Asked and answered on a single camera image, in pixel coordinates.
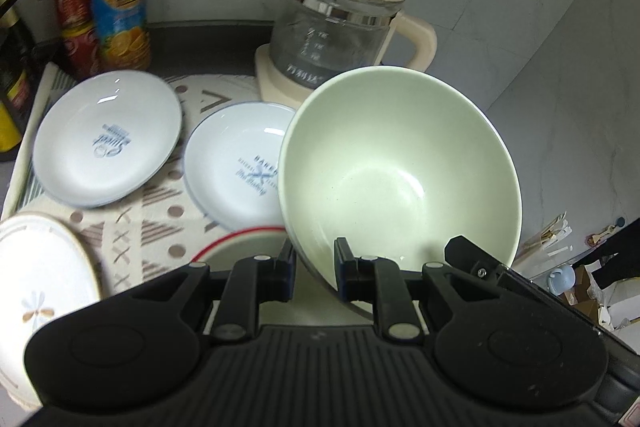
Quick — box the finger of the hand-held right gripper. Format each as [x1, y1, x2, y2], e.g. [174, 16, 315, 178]
[444, 234, 507, 284]

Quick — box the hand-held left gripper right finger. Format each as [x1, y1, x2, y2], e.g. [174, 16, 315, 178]
[333, 237, 453, 342]

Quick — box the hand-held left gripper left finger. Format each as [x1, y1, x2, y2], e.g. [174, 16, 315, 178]
[172, 238, 297, 343]

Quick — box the red-rimmed bowl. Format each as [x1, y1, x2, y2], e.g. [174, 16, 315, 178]
[192, 227, 346, 325]

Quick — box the pale green bowl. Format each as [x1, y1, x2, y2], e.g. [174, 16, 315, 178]
[278, 67, 522, 315]

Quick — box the white plate with blue print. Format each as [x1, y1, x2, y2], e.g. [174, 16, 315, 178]
[32, 71, 183, 208]
[184, 102, 301, 233]

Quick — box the gold-rimmed floral plate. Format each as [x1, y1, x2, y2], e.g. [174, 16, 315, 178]
[0, 212, 103, 408]

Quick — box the cardboard box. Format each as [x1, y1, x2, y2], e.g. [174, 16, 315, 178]
[565, 267, 613, 320]

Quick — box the light blue cup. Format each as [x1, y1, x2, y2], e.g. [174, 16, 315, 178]
[547, 264, 576, 294]

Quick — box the patterned table cloth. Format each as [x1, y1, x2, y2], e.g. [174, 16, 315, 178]
[2, 62, 311, 303]

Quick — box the cream kettle base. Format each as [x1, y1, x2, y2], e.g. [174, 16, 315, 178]
[254, 47, 321, 104]

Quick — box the glass kettle with cream lid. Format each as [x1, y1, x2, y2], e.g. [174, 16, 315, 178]
[270, 0, 438, 90]

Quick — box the dark bottle with yellow label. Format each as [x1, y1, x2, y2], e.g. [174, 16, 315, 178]
[0, 0, 37, 152]

